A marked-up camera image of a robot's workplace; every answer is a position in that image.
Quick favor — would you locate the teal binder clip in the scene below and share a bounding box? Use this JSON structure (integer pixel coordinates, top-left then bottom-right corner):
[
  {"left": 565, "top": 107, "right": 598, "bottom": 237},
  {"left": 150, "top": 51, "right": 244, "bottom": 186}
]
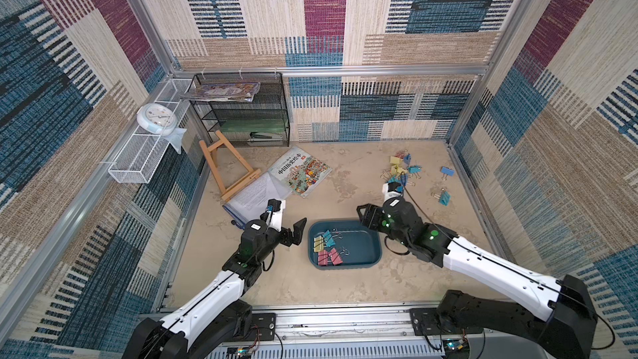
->
[
  {"left": 322, "top": 230, "right": 342, "bottom": 248},
  {"left": 407, "top": 166, "right": 421, "bottom": 175}
]

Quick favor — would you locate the pink binder clip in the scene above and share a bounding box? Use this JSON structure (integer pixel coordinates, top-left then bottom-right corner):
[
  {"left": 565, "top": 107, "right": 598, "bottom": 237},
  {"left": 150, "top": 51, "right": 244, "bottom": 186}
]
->
[
  {"left": 317, "top": 250, "right": 330, "bottom": 267},
  {"left": 328, "top": 247, "right": 350, "bottom": 266}
]

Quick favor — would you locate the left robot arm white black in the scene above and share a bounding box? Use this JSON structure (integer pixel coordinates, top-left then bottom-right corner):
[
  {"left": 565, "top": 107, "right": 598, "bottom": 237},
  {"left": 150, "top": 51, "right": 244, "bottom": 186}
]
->
[{"left": 123, "top": 212, "right": 307, "bottom": 358}]

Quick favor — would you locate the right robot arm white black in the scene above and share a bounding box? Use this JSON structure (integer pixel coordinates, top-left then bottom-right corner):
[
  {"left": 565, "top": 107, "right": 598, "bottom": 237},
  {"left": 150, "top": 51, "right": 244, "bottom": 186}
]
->
[{"left": 357, "top": 196, "right": 603, "bottom": 358}]

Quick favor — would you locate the teal plastic storage box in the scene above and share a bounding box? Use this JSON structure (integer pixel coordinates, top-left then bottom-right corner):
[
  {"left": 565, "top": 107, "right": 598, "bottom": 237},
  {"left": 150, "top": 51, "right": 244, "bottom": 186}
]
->
[{"left": 307, "top": 219, "right": 382, "bottom": 270}]

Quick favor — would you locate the teal binder clip lone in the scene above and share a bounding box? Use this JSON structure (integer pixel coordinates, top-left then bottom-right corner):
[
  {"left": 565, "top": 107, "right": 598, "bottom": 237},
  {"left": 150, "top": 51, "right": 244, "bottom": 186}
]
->
[{"left": 433, "top": 189, "right": 451, "bottom": 206}]

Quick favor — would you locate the clear mesh document pouch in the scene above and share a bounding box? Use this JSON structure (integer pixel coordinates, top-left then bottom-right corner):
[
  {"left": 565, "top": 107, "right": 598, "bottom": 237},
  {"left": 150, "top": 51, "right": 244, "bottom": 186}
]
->
[{"left": 223, "top": 173, "right": 292, "bottom": 229}]

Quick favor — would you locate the colourful Chinese history picture book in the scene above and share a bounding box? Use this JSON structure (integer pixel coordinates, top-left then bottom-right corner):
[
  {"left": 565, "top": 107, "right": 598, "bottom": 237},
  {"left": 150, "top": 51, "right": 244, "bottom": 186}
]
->
[{"left": 268, "top": 146, "right": 332, "bottom": 198}]

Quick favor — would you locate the black stapler on shelf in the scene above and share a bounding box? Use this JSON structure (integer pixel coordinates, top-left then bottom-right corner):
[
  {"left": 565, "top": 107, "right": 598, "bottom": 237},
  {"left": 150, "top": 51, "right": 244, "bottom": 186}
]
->
[{"left": 249, "top": 132, "right": 282, "bottom": 141}]

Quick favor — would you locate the black mesh shelf rack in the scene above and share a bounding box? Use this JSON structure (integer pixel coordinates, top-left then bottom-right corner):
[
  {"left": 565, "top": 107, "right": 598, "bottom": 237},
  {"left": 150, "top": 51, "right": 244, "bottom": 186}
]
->
[{"left": 189, "top": 71, "right": 291, "bottom": 147}]

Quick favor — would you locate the magazine on rack top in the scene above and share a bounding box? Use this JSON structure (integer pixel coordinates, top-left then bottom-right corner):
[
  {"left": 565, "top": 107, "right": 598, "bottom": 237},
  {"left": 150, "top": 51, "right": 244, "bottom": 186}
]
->
[{"left": 180, "top": 82, "right": 261, "bottom": 102}]

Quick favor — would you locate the white round clock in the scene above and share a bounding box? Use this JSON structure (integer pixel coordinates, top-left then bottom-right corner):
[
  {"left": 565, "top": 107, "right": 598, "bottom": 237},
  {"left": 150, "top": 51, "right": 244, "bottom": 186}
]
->
[{"left": 136, "top": 103, "right": 177, "bottom": 136}]

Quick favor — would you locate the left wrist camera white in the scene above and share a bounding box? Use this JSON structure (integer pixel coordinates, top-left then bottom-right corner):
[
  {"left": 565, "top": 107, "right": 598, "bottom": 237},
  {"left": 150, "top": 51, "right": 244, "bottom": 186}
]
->
[{"left": 263, "top": 199, "right": 286, "bottom": 232}]

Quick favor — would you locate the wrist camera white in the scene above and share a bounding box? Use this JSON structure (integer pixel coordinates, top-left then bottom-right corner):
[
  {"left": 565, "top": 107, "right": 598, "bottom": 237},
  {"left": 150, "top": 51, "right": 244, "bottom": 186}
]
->
[
  {"left": 382, "top": 182, "right": 404, "bottom": 203},
  {"left": 263, "top": 199, "right": 286, "bottom": 232}
]

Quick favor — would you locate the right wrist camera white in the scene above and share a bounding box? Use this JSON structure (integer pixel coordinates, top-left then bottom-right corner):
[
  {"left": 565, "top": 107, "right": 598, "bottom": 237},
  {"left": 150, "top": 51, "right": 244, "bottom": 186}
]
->
[{"left": 382, "top": 182, "right": 404, "bottom": 203}]

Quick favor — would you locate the blue binder clip by wall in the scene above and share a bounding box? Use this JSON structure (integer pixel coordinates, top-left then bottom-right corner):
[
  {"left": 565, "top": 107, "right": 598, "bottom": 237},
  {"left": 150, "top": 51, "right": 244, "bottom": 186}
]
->
[{"left": 440, "top": 166, "right": 455, "bottom": 180}]

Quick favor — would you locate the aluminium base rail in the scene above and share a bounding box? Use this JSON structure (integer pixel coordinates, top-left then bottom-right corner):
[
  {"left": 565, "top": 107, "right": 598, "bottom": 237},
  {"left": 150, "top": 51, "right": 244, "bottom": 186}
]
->
[{"left": 210, "top": 302, "right": 473, "bottom": 358}]

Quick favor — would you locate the white wire wall basket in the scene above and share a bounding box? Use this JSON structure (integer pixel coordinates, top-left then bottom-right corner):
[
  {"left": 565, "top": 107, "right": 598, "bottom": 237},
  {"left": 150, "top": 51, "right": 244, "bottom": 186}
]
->
[{"left": 108, "top": 79, "right": 192, "bottom": 184}]

